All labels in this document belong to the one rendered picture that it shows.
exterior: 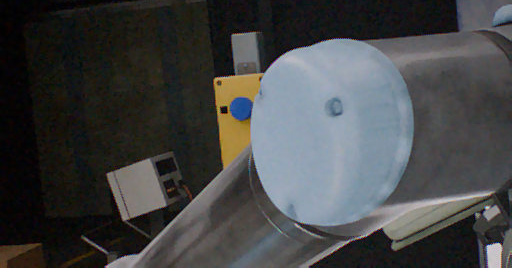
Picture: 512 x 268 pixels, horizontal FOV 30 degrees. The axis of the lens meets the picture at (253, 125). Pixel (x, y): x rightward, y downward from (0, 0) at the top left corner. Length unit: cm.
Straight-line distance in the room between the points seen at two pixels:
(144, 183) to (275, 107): 320
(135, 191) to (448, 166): 324
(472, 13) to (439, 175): 134
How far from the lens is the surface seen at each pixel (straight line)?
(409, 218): 88
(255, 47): 210
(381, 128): 46
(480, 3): 181
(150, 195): 368
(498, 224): 78
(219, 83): 207
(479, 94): 49
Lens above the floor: 155
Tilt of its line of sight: 3 degrees down
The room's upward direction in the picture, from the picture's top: 6 degrees counter-clockwise
